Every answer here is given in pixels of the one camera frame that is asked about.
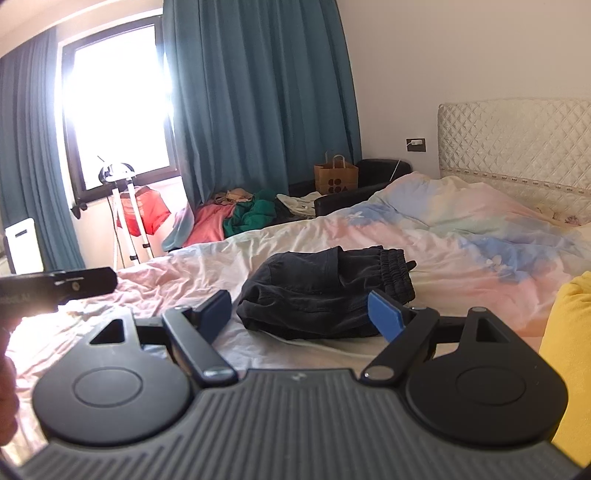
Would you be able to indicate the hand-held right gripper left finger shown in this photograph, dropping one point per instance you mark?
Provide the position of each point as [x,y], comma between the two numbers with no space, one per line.
[214,314]

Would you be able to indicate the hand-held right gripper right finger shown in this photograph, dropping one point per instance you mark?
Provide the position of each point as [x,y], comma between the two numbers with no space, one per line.
[383,316]

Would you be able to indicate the wall socket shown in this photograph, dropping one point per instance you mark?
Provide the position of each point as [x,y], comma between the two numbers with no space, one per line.
[417,144]

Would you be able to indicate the white cloth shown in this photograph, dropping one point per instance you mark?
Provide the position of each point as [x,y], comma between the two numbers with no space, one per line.
[300,205]

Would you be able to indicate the light blue lilac cloth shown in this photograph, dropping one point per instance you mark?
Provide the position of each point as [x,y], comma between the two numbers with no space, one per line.
[178,230]

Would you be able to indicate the pastel tie-dye duvet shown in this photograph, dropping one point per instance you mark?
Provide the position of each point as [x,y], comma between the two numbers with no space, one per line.
[461,240]

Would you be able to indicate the black armchair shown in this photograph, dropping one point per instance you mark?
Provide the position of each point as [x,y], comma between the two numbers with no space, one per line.
[383,173]

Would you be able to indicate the brown paper bag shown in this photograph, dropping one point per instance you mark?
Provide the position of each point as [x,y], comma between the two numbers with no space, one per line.
[337,180]

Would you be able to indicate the green cloth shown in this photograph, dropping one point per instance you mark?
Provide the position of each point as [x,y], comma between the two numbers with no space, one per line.
[254,212]

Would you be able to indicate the person's left hand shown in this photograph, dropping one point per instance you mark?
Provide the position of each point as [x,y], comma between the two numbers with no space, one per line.
[5,383]

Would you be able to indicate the pink cloth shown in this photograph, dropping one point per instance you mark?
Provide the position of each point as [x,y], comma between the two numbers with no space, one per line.
[210,224]

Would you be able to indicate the beige cloth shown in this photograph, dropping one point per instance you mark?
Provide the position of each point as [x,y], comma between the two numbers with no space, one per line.
[233,196]

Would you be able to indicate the teal curtain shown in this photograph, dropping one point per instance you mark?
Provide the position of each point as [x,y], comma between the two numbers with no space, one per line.
[263,101]
[27,152]

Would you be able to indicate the yellow pillow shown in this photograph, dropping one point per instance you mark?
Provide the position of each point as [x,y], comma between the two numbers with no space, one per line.
[570,360]

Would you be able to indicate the cream quilted headboard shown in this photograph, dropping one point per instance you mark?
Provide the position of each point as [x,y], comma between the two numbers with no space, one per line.
[512,138]

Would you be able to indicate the white garment steamer stand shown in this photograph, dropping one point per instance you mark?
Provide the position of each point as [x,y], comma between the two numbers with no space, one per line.
[131,221]

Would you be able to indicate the dark-framed window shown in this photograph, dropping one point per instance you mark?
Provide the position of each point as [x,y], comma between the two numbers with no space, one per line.
[115,101]

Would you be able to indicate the red garment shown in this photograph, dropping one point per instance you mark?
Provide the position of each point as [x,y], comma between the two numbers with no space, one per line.
[152,210]

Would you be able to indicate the white chair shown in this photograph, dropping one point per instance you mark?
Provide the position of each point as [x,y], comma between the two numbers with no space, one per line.
[23,247]

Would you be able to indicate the black pants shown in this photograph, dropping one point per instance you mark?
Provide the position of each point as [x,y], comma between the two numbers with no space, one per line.
[323,286]

